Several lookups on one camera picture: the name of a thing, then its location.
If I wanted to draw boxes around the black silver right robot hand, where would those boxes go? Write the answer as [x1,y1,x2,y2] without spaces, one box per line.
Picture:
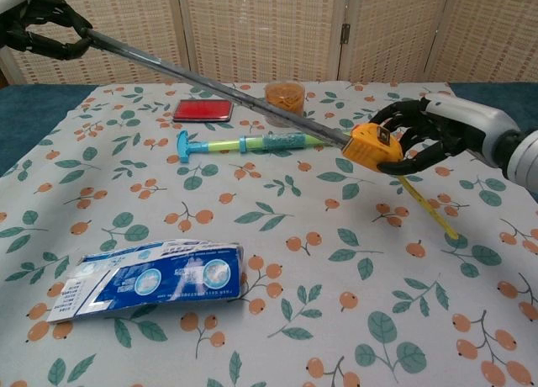
[369,93,520,176]

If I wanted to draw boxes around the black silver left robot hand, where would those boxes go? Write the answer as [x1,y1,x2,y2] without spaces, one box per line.
[0,0,94,61]

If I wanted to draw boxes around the yellow tape measure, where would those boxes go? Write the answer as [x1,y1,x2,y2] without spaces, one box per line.
[86,27,460,241]

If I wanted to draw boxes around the woven folding screen panel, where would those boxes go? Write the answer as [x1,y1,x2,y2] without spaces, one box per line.
[0,0,188,87]
[176,0,350,85]
[430,0,538,85]
[340,0,457,85]

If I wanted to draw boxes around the clear jar of rubber bands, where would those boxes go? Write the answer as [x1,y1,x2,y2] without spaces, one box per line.
[263,82,307,115]

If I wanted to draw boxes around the red ink pad case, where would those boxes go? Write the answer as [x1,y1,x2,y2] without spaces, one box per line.
[172,98,235,124]

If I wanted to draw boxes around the floral patterned tablecloth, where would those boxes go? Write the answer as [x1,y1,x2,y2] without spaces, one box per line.
[0,80,538,387]

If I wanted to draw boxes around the green teal toy pump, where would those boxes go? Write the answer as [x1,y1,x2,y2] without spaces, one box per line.
[176,130,329,165]

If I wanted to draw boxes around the blue white toothpaste box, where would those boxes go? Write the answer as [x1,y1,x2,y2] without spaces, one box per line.
[45,240,245,323]

